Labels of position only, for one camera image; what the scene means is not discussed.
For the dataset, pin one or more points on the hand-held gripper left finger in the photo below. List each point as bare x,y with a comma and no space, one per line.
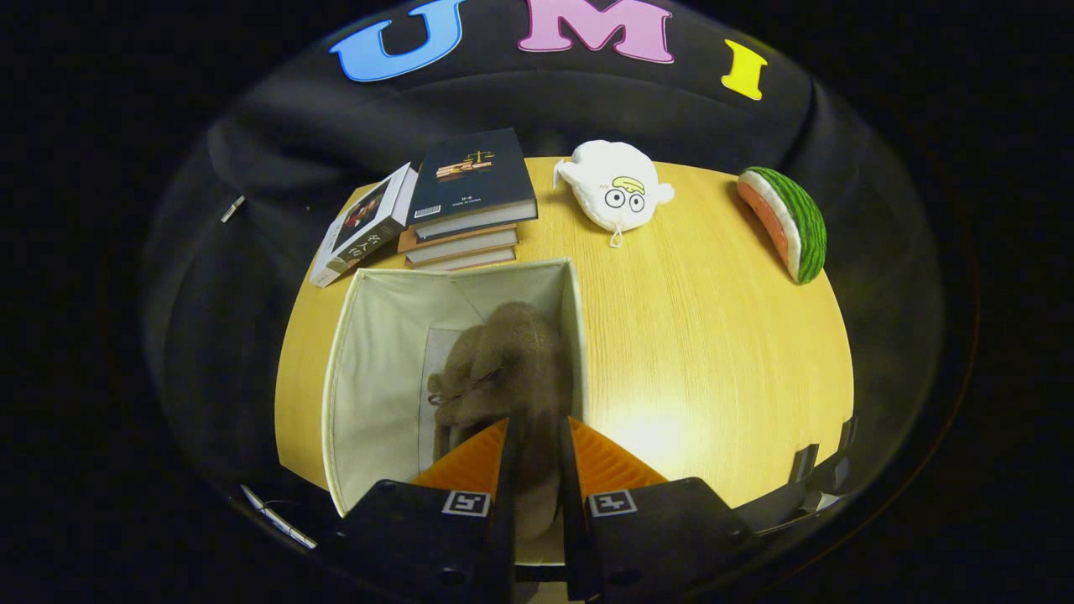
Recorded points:
506,503

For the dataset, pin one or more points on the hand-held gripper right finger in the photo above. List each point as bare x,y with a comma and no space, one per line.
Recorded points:
570,520

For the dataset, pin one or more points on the fabric storage box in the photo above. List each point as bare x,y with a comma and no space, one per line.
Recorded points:
377,377

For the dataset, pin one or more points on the thin brown book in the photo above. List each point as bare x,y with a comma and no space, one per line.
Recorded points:
461,261

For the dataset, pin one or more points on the brown cover book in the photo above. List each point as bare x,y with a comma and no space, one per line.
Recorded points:
461,245

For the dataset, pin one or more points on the white portrait cover book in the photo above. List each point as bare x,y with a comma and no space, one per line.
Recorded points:
361,226

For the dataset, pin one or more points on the dark hardcover book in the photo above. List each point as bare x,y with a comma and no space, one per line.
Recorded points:
474,172

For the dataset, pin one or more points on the white plush toy with eyes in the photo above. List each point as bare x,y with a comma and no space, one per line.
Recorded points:
608,180

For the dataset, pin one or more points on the black backdrop cloth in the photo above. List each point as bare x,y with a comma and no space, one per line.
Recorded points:
210,335

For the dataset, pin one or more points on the watermelon slice plush toy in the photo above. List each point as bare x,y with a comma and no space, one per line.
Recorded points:
801,226

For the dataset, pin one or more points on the small silver clip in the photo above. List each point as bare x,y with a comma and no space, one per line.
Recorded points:
232,209

